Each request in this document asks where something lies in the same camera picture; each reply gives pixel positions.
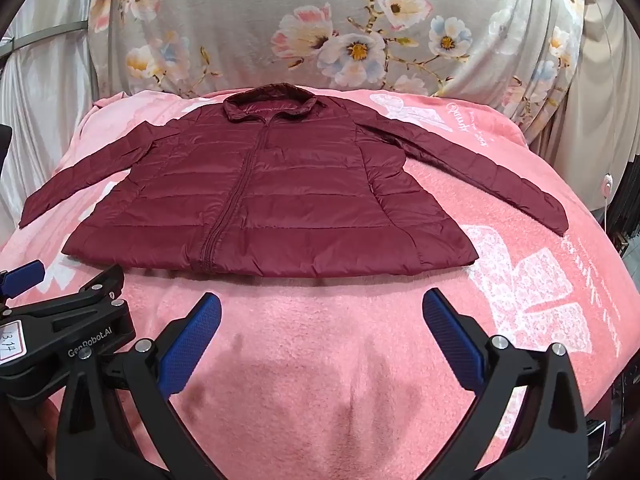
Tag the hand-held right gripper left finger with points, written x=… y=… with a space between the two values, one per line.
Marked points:
x=192 y=342

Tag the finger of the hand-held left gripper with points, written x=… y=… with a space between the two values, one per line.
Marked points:
x=22 y=276
x=75 y=305

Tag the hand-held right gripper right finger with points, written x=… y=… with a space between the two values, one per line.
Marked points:
x=452 y=340

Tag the maroon puffer jacket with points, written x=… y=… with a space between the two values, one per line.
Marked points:
x=280 y=195

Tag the pink printed blanket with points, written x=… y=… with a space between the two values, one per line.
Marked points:
x=310 y=360

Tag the white satin curtain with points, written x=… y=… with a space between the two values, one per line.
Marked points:
x=45 y=105

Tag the dark furniture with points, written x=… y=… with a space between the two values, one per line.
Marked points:
x=617 y=410

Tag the grey metal bar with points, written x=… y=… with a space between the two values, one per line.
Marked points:
x=42 y=34

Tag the beige cloth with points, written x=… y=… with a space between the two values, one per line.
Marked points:
x=600 y=95

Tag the grey floral quilt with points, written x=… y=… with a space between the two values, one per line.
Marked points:
x=310 y=20

